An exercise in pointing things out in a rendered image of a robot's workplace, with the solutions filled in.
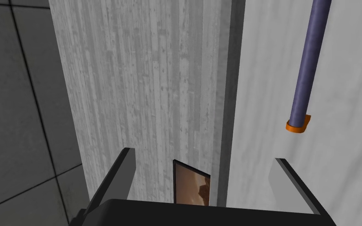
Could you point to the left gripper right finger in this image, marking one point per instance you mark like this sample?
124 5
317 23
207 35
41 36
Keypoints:
289 190

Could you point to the black framed brown picture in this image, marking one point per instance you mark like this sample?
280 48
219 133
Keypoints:
190 186

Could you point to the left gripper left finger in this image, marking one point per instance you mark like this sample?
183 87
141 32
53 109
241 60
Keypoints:
123 175

